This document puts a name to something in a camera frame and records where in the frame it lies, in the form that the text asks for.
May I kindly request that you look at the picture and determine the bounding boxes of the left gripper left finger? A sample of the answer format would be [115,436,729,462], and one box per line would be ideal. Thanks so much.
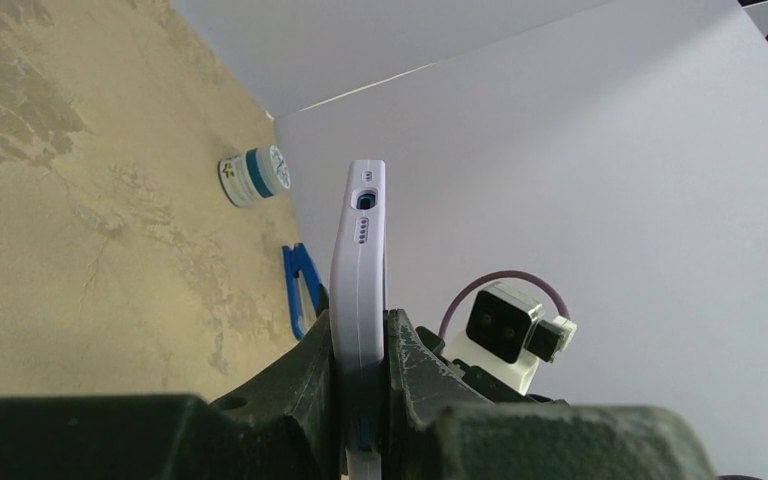
[0,315,339,479]

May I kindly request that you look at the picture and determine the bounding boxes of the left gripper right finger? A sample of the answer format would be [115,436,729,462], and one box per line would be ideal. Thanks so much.
[383,310,716,479]

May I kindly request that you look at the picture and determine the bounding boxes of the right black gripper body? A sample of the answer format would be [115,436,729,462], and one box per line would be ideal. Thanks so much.
[417,326,567,405]

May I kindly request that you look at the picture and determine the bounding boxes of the lavender phone case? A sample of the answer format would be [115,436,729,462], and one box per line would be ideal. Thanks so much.
[329,160,386,479]

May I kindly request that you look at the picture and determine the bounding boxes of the small white blue jar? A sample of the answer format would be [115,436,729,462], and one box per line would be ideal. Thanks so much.
[217,145,291,208]

